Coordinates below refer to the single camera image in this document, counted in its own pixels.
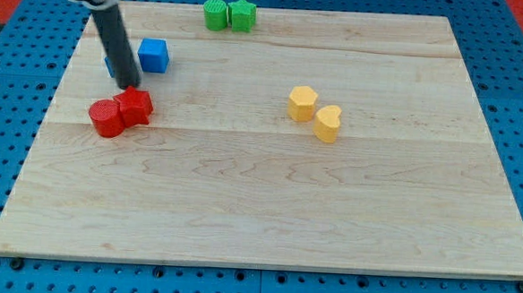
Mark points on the red star block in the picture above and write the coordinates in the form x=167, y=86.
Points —
x=135, y=106

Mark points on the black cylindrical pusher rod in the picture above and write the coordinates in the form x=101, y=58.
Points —
x=112, y=33

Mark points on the red cylinder block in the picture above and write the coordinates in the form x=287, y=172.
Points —
x=106, y=118

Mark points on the green star block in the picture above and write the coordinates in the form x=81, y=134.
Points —
x=241, y=15

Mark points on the wooden board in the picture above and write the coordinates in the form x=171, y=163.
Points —
x=223, y=177

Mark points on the yellow pentagon block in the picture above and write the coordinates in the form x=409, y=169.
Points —
x=301, y=103

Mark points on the yellow heart block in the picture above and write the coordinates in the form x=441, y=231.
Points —
x=327, y=123

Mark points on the blue cube block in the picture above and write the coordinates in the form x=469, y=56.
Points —
x=153, y=55

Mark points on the green cylinder block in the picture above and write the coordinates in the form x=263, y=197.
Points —
x=215, y=14

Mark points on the blue block behind rod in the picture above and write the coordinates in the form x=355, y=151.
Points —
x=109, y=67

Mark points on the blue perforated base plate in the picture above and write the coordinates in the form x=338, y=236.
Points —
x=36, y=45

